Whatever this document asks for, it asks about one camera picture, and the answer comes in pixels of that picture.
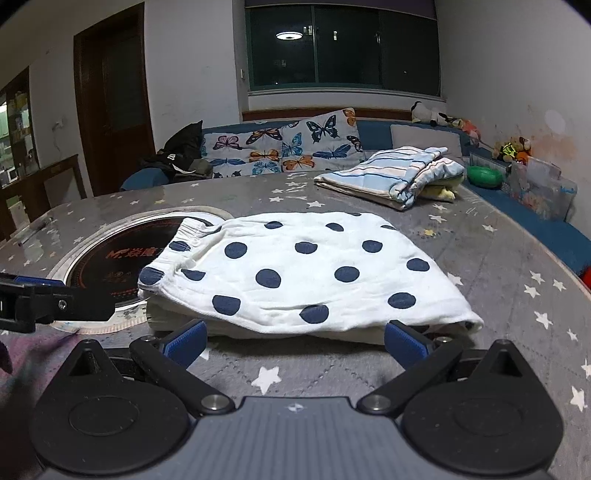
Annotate brown wooden door glass panel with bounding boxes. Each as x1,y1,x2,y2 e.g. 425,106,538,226
74,2,155,197

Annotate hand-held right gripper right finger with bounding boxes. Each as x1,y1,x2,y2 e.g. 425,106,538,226
358,319,533,415

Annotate grey star print tablecloth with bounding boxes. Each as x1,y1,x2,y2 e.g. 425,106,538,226
0,178,591,480

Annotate brown orange plush toy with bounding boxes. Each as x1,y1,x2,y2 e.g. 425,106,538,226
510,136,533,164

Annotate black pen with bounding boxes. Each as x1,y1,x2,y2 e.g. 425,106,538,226
18,219,51,241

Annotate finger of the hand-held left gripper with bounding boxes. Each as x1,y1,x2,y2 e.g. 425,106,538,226
33,285,117,325
13,275,68,289

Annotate blue sofa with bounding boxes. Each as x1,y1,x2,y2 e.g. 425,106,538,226
121,117,591,291

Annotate grey cushion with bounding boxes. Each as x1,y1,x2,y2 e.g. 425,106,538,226
390,124,462,155

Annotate green ball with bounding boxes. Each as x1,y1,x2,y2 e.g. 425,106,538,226
467,165,504,189

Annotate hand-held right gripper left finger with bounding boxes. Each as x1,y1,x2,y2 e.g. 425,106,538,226
58,319,235,415

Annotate dark glass window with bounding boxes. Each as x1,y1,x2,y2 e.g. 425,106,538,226
244,0,446,95

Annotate butterfly print quilt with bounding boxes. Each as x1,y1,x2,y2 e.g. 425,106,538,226
201,108,365,178

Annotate brown wooden desk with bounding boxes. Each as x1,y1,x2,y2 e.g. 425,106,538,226
0,154,88,241

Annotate white polka dot shorts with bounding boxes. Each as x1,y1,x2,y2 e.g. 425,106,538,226
137,211,485,347

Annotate clear plastic toy box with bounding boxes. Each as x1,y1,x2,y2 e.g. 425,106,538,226
508,157,579,221

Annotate folded yellow cloth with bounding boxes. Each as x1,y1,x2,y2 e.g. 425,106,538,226
422,178,465,202

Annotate round built-in induction cooker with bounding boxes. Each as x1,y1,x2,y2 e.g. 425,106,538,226
46,205,234,335

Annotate black jacket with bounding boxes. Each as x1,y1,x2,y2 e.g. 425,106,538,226
141,121,214,182

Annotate folded blue striped clothing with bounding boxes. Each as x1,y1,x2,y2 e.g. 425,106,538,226
314,146,466,211

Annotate wooden glass display cabinet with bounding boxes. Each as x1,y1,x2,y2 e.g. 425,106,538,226
0,67,40,185

